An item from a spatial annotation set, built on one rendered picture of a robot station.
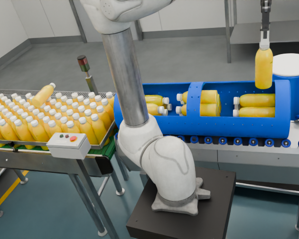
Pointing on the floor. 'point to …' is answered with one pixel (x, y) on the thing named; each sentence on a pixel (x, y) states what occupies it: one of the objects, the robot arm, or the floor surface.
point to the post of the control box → (78, 164)
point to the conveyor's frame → (96, 167)
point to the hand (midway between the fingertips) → (265, 35)
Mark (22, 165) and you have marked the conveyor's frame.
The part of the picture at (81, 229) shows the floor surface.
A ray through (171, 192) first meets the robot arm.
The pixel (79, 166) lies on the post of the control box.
